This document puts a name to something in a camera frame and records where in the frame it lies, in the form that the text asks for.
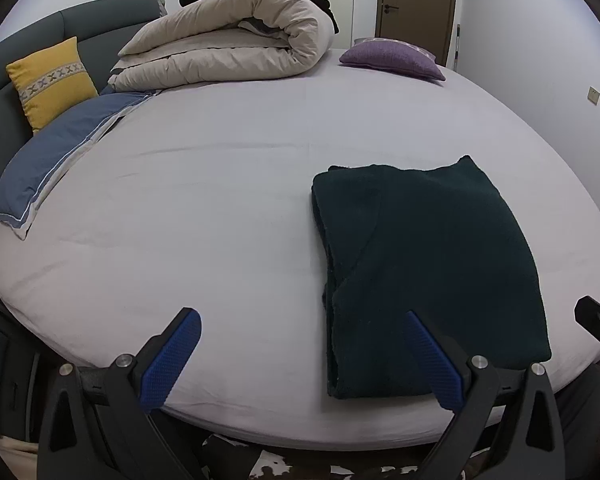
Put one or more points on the dark bedside cabinet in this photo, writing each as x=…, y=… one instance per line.
x=5, y=370

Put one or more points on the bed with white sheet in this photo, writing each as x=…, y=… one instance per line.
x=205, y=210

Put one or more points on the yellow patterned cushion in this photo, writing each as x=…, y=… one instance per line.
x=50, y=82

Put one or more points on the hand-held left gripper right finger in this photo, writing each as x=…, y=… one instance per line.
x=432, y=360

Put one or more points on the blue pillow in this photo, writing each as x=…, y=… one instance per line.
x=60, y=155

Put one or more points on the beige rolled duvet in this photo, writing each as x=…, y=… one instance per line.
x=230, y=35

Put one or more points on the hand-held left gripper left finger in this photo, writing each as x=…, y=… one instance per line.
x=172, y=360

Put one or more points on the person's grey trouser leg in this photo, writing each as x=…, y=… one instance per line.
x=580, y=420

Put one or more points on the brown wooden door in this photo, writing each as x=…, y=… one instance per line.
x=415, y=2

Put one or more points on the grey upholstered headboard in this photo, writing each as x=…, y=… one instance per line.
x=40, y=45

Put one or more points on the dark green knit sweater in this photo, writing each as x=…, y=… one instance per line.
x=430, y=270

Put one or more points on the cowhide pattern rug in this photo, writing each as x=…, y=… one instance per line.
x=290, y=462

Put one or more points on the purple pillow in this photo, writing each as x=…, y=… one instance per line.
x=392, y=57

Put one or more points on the wall switch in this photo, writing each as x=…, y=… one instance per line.
x=593, y=95

